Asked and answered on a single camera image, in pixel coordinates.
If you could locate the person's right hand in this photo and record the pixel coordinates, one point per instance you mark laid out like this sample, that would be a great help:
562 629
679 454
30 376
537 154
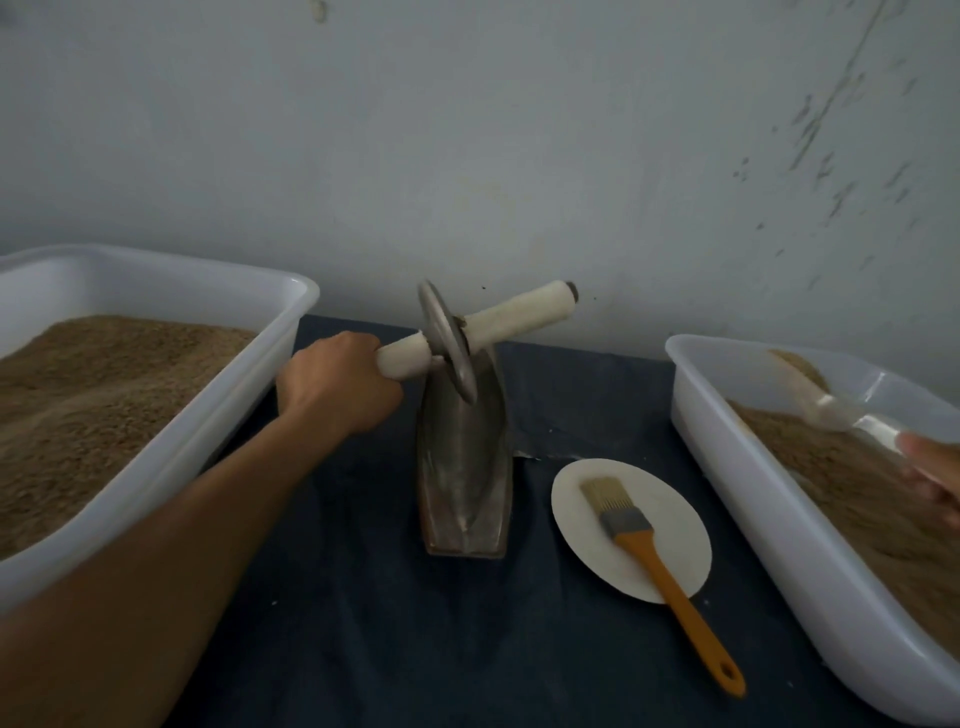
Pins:
933 462

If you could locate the person's left hand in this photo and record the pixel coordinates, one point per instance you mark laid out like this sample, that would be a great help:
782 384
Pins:
338 383

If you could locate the large brown grain heap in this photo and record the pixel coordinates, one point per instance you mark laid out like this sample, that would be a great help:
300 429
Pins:
863 518
90 413

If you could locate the white plastic scoop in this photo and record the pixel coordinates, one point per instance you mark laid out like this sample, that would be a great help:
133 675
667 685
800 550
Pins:
818 398

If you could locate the boat-shaped metal grinding trough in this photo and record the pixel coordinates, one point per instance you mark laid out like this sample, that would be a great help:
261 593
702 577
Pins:
462 473

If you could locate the white plastic tub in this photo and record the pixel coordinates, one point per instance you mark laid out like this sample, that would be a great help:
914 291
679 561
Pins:
225 393
780 518

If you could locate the dark blue table cloth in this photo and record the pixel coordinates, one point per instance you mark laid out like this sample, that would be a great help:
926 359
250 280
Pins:
390 630

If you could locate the white round plate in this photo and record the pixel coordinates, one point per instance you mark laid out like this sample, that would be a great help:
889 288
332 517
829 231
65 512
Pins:
585 533

